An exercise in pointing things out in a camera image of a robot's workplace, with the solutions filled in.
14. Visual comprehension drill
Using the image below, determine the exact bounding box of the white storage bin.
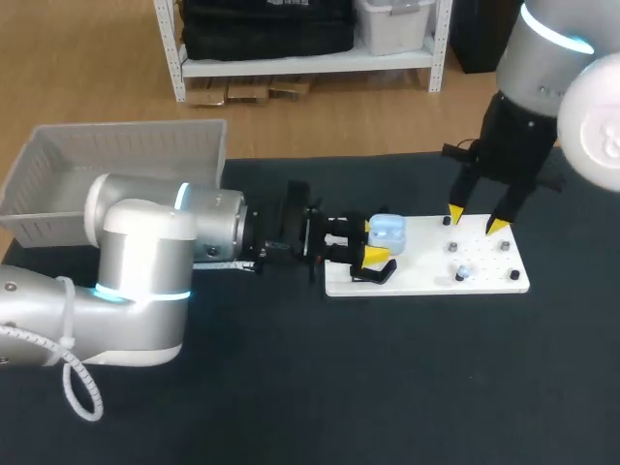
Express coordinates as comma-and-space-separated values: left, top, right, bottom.
356, 0, 436, 56

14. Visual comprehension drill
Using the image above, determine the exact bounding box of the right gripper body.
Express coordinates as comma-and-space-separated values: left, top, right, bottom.
442, 91, 567, 194

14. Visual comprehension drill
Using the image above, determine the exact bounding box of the cardboard box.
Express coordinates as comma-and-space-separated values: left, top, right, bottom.
226, 81, 270, 106
186, 79, 228, 109
268, 79, 312, 102

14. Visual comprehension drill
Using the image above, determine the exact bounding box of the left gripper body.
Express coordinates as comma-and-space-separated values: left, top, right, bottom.
241, 179, 333, 286

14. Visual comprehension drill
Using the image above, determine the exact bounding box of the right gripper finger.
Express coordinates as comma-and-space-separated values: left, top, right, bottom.
447, 163, 484, 227
484, 181, 535, 238

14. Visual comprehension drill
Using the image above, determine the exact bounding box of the black bag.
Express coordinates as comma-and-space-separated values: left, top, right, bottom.
181, 0, 357, 62

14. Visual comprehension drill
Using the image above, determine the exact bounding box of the white metal shelf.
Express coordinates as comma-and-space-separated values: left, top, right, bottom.
153, 0, 454, 103

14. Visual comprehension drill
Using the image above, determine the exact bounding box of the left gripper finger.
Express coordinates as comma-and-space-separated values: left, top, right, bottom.
327, 243, 392, 273
327, 211, 373, 243

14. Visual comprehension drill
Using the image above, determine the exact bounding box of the white cable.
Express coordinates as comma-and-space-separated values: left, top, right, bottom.
0, 259, 257, 422

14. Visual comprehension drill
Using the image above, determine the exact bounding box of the white plate with black stands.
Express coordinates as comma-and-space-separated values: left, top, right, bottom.
323, 212, 530, 297

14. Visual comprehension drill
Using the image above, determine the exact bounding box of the grey slotted basket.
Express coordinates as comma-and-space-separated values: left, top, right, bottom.
0, 119, 228, 248

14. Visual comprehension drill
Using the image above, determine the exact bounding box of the light blue earbud case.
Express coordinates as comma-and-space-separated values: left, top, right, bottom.
366, 213, 407, 256

